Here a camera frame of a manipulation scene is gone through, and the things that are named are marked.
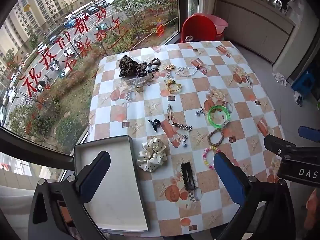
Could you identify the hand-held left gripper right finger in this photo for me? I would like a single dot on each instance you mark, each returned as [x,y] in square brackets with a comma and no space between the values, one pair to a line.
[228,177]

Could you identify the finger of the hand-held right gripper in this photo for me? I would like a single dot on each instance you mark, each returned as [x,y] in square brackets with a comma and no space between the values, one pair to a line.
[277,145]
[310,133]

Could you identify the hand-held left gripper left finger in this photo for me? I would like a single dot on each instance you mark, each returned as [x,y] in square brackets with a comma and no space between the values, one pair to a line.
[96,170]

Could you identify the green plastic bangle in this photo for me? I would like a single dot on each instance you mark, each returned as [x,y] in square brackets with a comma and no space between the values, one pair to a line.
[212,122]

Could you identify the pair of shoes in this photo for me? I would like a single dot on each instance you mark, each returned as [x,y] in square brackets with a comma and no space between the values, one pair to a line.
[298,98]

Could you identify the black scalloped hair clip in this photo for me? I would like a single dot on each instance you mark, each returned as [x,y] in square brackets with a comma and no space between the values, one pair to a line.
[188,177]

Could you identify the blue plastic stool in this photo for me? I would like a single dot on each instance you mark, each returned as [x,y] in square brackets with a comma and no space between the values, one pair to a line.
[303,82]

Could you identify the cream polka dot scrunchie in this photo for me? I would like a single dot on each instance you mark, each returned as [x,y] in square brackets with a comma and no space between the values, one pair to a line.
[152,155]

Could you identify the small silver bell charm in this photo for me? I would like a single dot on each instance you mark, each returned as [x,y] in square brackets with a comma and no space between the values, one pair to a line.
[184,140]

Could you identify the white crumpled cloth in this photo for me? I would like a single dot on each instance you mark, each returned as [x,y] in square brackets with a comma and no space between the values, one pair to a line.
[280,78]

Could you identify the silver star hair clip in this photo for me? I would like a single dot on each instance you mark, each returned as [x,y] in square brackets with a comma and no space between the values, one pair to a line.
[182,126]

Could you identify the small black claw clip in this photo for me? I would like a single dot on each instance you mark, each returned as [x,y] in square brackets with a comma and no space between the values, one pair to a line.
[154,124]

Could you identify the thin silver hair pin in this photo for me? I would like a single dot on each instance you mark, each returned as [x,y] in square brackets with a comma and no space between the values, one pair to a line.
[169,111]

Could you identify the small gold square clip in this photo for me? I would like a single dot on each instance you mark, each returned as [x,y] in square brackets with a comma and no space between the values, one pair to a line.
[139,89]

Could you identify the clear large claw clip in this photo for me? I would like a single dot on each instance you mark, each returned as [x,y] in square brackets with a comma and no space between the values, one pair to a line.
[140,80]

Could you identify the leopard print scrunchie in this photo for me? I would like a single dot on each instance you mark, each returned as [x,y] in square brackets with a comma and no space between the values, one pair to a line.
[127,66]

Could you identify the beige cabinet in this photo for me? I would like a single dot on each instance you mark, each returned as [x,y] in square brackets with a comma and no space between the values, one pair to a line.
[255,22]

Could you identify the gold leaf hair clip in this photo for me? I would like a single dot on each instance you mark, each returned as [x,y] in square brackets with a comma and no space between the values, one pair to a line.
[169,68]

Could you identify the pink plastic basin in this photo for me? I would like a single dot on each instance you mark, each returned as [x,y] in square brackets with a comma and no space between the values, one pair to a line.
[221,26]

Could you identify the red plastic chair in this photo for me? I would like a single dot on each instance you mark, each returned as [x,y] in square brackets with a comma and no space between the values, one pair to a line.
[197,27]

